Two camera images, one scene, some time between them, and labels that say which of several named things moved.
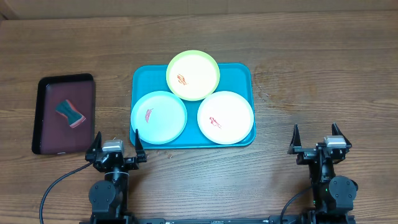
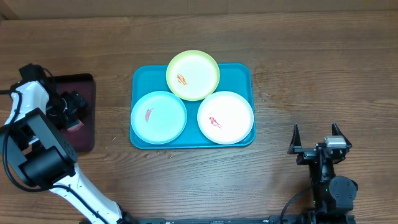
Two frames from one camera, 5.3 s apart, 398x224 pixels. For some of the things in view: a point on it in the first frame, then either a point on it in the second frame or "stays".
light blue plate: [160, 117] stays
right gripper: [306, 153] stays
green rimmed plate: [193, 75] stays
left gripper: [129, 162] to [75, 102]
